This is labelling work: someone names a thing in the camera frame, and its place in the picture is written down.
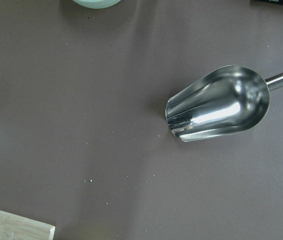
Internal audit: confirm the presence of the metal scoop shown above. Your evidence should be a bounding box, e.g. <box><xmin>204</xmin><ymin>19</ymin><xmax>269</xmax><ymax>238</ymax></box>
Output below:
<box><xmin>165</xmin><ymin>65</ymin><xmax>283</xmax><ymax>142</ymax></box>

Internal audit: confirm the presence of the green bowl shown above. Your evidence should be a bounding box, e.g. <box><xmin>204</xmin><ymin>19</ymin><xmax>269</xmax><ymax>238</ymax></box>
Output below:
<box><xmin>73</xmin><ymin>0</ymin><xmax>121</xmax><ymax>9</ymax></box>

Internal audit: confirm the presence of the wooden cutting board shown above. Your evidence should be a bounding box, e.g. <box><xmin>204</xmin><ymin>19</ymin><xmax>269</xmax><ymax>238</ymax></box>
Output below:
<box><xmin>0</xmin><ymin>210</ymin><xmax>56</xmax><ymax>240</ymax></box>

